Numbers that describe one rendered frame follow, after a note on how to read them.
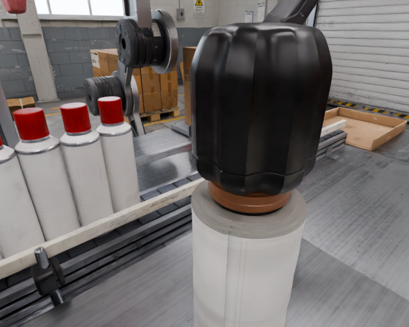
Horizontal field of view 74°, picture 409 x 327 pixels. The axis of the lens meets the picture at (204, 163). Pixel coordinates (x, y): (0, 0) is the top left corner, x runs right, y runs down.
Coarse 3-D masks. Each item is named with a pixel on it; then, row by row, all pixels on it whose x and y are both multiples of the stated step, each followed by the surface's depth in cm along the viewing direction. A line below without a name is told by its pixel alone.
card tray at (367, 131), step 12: (336, 108) 117; (324, 120) 113; (336, 120) 113; (348, 120) 113; (360, 120) 113; (372, 120) 110; (384, 120) 106; (396, 120) 103; (348, 132) 100; (360, 132) 100; (372, 132) 100; (384, 132) 100; (396, 132) 96; (348, 144) 90; (360, 144) 90; (372, 144) 90
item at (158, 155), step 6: (180, 144) 56; (186, 144) 56; (162, 150) 53; (168, 150) 54; (174, 150) 54; (180, 150) 55; (186, 150) 57; (138, 156) 51; (144, 156) 51; (150, 156) 51; (156, 156) 52; (162, 156) 53; (138, 162) 50; (144, 162) 51
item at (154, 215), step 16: (192, 176) 61; (160, 192) 55; (160, 208) 50; (176, 208) 50; (128, 224) 46; (144, 224) 46; (96, 240) 42; (64, 256) 39; (16, 272) 37; (0, 288) 35
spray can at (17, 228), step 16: (0, 144) 32; (0, 160) 31; (16, 160) 34; (0, 176) 32; (16, 176) 33; (0, 192) 32; (16, 192) 34; (0, 208) 33; (16, 208) 34; (32, 208) 37; (0, 224) 34; (16, 224) 35; (32, 224) 37; (0, 240) 35; (16, 240) 35; (32, 240) 37
